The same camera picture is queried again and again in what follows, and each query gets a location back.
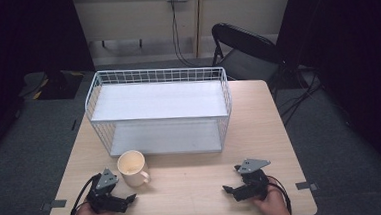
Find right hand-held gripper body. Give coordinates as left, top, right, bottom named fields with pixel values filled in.
left=230, top=157, right=274, bottom=203

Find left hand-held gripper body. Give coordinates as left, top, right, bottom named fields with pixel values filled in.
left=83, top=167, right=130, bottom=215

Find cream ceramic cup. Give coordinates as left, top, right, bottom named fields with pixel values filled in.
left=115, top=148, right=152, bottom=189

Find white wire shelf rack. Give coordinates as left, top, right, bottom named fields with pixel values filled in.
left=82, top=62, right=236, bottom=161

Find person's right hand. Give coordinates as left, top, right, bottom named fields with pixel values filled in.
left=249, top=175, right=295, bottom=215

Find grey tape marker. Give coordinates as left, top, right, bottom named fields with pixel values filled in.
left=39, top=198, right=69, bottom=212
left=294, top=180, right=319, bottom=192

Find black stand base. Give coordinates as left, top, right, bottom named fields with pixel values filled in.
left=16, top=67, right=87, bottom=103

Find black folding chair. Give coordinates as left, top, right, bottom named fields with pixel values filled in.
left=208, top=19, right=290, bottom=89

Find black curtain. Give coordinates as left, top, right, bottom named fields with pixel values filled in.
left=0, top=0, right=102, bottom=167
left=271, top=0, right=381, bottom=196

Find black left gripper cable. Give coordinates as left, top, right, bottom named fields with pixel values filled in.
left=63, top=172, right=105, bottom=215

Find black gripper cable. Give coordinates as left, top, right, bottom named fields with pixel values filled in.
left=63, top=172, right=105, bottom=215
left=265, top=173, right=293, bottom=215

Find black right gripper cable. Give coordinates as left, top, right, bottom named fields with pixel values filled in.
left=265, top=173, right=293, bottom=215

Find black floor cables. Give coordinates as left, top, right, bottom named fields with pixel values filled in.
left=275, top=63, right=328, bottom=127

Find black wall power cable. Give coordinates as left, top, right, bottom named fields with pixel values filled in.
left=169, top=0, right=207, bottom=70

